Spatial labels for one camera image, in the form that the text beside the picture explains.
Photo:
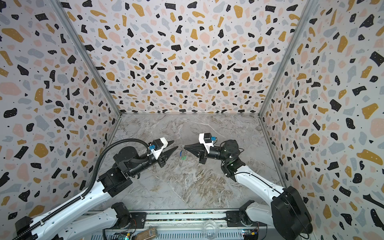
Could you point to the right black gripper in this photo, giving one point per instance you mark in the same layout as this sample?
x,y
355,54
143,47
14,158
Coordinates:
x,y
202,153

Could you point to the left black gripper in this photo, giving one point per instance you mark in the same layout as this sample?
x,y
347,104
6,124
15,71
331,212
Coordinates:
x,y
167,155

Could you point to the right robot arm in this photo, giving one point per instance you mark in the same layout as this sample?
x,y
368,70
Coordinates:
x,y
284,208

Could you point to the clear glass cup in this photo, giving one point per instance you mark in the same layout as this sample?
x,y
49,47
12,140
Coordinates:
x,y
210,230

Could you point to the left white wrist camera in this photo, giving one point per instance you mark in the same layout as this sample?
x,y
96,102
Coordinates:
x,y
157,146

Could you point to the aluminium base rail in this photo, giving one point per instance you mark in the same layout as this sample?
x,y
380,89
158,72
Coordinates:
x,y
171,225

